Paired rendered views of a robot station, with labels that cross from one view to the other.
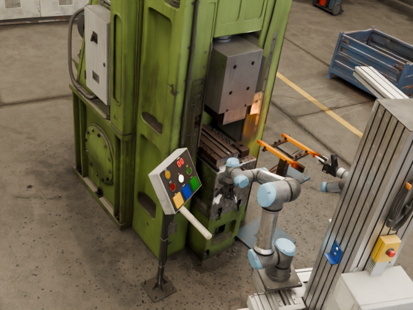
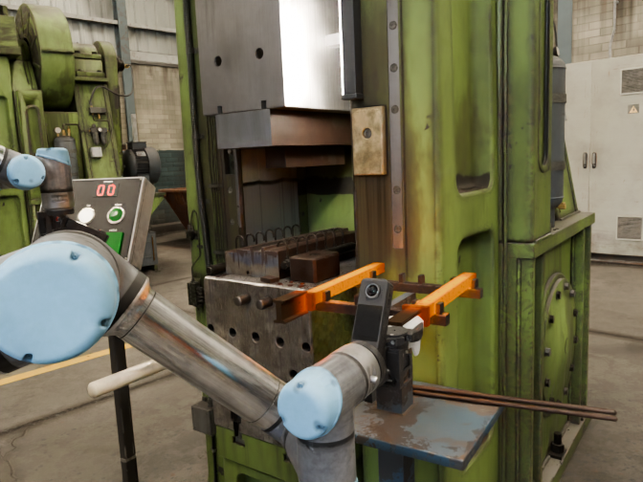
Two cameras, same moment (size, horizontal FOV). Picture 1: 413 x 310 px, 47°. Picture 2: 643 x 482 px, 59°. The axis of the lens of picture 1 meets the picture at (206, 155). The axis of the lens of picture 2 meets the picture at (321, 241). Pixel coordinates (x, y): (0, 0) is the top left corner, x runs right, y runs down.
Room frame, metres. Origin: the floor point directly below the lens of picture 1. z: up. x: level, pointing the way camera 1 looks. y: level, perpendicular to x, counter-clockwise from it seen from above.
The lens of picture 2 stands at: (2.62, -1.71, 1.24)
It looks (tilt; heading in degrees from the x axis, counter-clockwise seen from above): 8 degrees down; 78
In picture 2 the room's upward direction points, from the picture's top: 3 degrees counter-clockwise
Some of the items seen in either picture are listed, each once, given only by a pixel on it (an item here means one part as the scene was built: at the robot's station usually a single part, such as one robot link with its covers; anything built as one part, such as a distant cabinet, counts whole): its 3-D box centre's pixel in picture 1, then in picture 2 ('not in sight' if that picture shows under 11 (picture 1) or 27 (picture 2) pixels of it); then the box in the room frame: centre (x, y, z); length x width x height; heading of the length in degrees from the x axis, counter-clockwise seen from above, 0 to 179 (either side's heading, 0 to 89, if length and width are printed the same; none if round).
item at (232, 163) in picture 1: (232, 168); (53, 170); (2.27, -0.16, 1.23); 0.09 x 0.08 x 0.11; 27
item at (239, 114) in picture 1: (216, 101); (291, 130); (2.91, -0.01, 1.32); 0.42 x 0.20 x 0.10; 42
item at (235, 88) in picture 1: (225, 67); (299, 42); (2.94, -0.04, 1.56); 0.42 x 0.39 x 0.40; 42
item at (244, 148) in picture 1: (240, 149); (315, 266); (2.92, -0.24, 0.95); 0.12 x 0.08 x 0.06; 42
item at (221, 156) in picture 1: (209, 144); (297, 250); (2.91, -0.01, 0.96); 0.42 x 0.20 x 0.09; 42
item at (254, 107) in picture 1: (255, 103); (368, 141); (3.06, -0.30, 1.27); 0.09 x 0.02 x 0.17; 132
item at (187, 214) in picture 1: (190, 218); (155, 365); (2.45, 0.04, 0.62); 0.44 x 0.05 x 0.05; 42
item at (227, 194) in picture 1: (228, 189); (58, 232); (2.27, -0.16, 1.07); 0.09 x 0.08 x 0.12; 19
